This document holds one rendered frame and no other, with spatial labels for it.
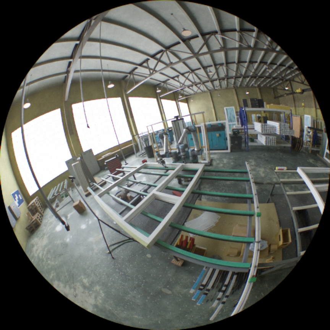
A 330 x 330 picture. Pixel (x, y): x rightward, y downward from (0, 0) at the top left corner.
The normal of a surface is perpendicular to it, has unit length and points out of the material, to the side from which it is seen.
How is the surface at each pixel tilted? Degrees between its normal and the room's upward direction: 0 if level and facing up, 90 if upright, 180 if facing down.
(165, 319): 0
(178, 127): 90
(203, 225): 0
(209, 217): 0
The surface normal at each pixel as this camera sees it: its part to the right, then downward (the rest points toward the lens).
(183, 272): -0.25, -0.90
